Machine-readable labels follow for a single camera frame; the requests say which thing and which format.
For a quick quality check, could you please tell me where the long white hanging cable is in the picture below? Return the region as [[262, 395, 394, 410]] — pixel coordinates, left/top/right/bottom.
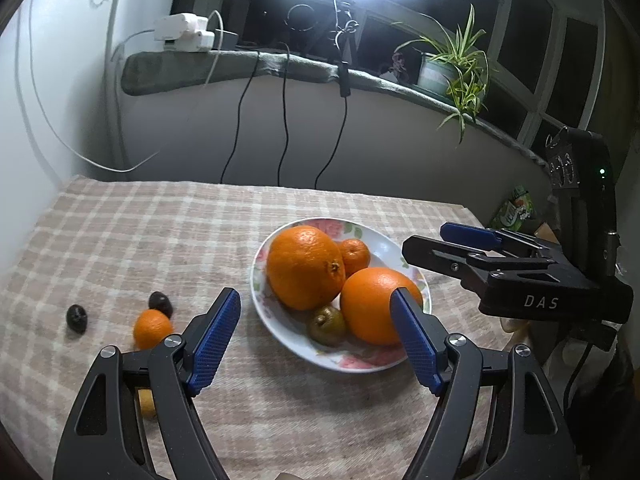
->
[[15, 0, 161, 173]]

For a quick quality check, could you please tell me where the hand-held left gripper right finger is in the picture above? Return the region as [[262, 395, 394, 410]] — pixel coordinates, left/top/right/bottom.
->
[[390, 287, 573, 480]]

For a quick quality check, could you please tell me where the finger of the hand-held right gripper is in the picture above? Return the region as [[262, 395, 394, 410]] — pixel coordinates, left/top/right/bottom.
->
[[440, 222, 563, 261], [402, 235, 506, 288]]

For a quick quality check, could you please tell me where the mandarin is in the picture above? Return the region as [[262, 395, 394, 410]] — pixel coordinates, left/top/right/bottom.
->
[[133, 309, 174, 351], [339, 238, 372, 277]]

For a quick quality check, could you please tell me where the small pink flower figurine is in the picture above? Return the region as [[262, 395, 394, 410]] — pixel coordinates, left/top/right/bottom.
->
[[380, 50, 411, 83]]

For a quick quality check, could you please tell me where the large smooth orange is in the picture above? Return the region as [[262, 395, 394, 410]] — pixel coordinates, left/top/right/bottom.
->
[[341, 267, 423, 346]]

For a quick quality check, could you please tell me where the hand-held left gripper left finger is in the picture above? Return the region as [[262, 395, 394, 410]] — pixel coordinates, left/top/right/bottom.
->
[[52, 287, 242, 480]]

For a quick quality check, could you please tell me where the white fluffy cloth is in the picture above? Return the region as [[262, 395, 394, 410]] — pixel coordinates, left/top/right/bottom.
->
[[500, 317, 536, 356]]

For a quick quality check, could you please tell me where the white cabinet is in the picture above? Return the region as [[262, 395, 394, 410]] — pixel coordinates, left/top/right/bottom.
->
[[0, 0, 121, 281]]

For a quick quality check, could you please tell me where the beige checked tablecloth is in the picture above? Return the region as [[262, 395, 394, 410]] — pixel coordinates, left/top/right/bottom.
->
[[0, 175, 546, 480]]

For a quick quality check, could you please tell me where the large orange with navel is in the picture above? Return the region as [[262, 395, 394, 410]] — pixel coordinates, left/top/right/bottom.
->
[[266, 226, 347, 312]]

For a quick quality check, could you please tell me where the potted spider plant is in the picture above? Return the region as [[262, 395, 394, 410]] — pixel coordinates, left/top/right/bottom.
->
[[392, 4, 501, 146]]

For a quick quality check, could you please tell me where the small kumquat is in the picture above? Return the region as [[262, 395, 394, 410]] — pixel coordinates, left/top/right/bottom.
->
[[137, 389, 157, 421]]

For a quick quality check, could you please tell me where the green snack packet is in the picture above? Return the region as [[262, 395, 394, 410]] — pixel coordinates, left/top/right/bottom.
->
[[487, 185, 535, 233]]

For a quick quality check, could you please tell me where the white power strip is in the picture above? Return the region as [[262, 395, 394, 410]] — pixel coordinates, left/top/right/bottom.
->
[[152, 12, 208, 43]]

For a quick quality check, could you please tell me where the greenish kiwi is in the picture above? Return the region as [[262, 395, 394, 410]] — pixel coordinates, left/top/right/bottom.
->
[[307, 306, 347, 347]]

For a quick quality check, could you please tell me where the white charger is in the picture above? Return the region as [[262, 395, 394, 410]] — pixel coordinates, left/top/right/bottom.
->
[[167, 30, 216, 53]]

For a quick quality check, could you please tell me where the white window frame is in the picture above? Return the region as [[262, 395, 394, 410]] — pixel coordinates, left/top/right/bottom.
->
[[170, 0, 631, 161]]

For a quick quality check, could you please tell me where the black cable with inline switch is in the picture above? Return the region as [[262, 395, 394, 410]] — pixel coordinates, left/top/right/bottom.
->
[[314, 60, 350, 189]]

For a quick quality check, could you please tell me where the grey windowsill cover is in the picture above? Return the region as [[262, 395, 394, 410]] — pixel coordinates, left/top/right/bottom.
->
[[121, 49, 556, 171]]

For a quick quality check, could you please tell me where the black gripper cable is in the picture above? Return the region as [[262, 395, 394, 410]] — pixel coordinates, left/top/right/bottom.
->
[[562, 345, 593, 411]]

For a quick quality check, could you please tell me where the black wire loop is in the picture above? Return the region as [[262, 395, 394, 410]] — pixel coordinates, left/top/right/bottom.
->
[[285, 4, 318, 33]]

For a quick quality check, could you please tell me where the white power strip cable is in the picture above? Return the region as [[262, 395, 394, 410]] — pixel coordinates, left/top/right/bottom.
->
[[102, 29, 157, 173]]

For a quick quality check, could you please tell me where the dark plum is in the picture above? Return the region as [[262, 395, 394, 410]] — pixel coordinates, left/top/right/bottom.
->
[[148, 291, 174, 319], [66, 304, 89, 333]]

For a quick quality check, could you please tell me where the floral white plate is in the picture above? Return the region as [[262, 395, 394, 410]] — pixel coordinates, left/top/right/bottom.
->
[[250, 217, 433, 373]]

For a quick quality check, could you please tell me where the white charger cable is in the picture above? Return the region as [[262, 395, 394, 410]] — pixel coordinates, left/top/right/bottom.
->
[[205, 9, 223, 88]]

